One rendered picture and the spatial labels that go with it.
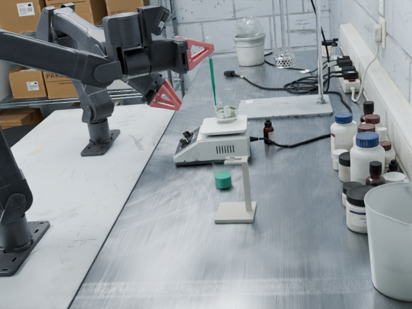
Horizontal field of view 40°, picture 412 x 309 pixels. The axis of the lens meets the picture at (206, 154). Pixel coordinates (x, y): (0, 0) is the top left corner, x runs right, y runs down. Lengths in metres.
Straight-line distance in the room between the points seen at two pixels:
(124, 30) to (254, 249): 0.49
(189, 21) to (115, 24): 2.76
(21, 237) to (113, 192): 0.29
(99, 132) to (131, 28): 0.62
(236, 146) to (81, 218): 0.43
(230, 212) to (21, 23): 2.78
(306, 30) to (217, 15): 0.59
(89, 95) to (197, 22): 2.30
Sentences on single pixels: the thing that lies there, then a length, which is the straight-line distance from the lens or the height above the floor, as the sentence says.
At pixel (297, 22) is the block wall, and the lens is 3.85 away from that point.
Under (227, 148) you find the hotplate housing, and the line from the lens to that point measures 1.44.
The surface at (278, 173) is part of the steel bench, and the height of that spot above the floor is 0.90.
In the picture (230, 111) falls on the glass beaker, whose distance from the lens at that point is 1.47.
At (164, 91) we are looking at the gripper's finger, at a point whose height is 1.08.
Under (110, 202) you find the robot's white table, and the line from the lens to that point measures 1.34.
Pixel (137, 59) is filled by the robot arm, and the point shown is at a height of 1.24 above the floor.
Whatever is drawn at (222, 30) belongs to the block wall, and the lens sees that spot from 3.87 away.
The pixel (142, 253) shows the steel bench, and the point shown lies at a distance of 1.11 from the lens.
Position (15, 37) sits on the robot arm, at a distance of 1.09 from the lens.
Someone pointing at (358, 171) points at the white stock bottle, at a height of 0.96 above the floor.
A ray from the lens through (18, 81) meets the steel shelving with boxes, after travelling 3.94.
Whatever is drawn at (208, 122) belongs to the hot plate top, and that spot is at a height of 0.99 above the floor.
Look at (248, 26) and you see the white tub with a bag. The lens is 2.45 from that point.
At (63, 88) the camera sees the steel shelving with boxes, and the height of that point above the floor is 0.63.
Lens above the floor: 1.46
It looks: 21 degrees down
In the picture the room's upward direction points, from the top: 7 degrees counter-clockwise
